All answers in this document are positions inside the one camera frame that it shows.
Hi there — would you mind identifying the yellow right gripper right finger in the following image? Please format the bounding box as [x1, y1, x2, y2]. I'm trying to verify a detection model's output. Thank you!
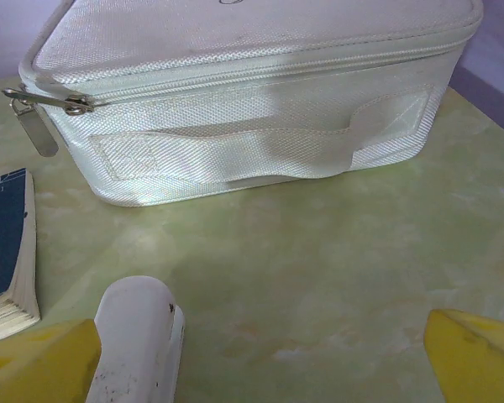
[423, 309, 504, 403]

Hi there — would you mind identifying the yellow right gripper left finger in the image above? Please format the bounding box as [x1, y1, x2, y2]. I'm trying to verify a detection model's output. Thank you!
[0, 318, 102, 403]

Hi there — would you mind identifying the dark blue book gold label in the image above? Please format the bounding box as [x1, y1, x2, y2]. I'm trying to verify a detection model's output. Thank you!
[0, 167, 42, 344]

